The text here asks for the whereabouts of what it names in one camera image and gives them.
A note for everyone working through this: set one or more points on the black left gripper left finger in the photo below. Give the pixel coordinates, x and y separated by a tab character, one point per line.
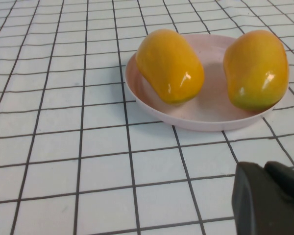
254	208

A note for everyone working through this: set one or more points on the mango with orange blush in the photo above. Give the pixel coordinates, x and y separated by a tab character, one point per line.
257	71

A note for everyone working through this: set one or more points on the white grid tablecloth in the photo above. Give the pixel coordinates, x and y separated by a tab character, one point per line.
63	147

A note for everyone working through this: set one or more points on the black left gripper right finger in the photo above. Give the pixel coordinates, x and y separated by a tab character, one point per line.
289	178

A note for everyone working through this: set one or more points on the plain yellow mango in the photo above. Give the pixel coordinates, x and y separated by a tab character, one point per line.
169	68

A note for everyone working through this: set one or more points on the pink round plate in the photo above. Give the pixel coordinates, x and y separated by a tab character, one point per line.
210	107

